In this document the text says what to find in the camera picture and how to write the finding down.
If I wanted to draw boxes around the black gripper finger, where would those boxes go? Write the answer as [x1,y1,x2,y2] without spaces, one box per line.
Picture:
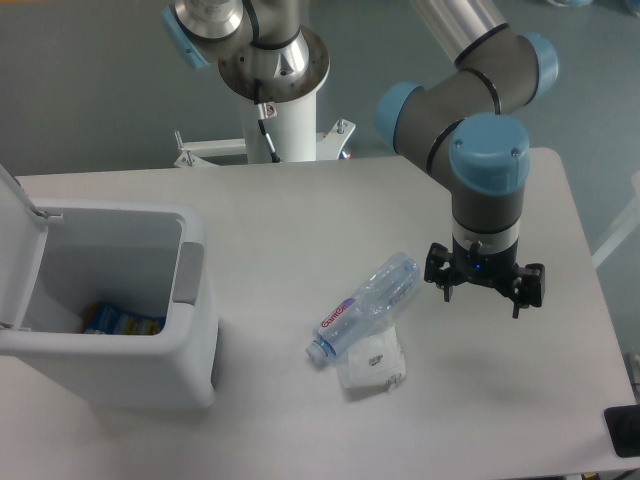
[498,263,545,319]
[424,243,468,302]

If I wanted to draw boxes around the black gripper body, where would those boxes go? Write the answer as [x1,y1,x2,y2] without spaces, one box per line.
[446,240,518,293]

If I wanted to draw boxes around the clear plastic water bottle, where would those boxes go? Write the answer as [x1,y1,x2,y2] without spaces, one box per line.
[306,252,421,368]

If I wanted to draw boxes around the white tissue packet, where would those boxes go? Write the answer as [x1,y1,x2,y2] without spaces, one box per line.
[335,325,406,401]

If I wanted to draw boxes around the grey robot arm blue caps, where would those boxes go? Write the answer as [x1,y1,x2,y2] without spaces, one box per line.
[162,1,559,310]

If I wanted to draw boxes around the white trash can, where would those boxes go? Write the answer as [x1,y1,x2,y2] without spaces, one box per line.
[1,199,219,409]

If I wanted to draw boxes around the white trash can lid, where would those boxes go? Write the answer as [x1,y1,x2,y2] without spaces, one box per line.
[1,169,63,332]

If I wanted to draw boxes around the black device at table edge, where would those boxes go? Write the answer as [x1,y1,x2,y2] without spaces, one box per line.
[604,404,639,458]

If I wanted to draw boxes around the blue snack wrapper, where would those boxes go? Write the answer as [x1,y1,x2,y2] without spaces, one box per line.
[83,303,166,336]

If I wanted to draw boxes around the white frame at right edge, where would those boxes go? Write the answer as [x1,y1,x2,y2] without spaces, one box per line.
[592,171,639,268]

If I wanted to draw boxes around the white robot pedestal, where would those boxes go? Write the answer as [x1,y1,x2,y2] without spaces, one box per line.
[172,27,357,169]

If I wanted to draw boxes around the black cable on pedestal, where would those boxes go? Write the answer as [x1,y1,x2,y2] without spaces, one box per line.
[252,78,284,165]

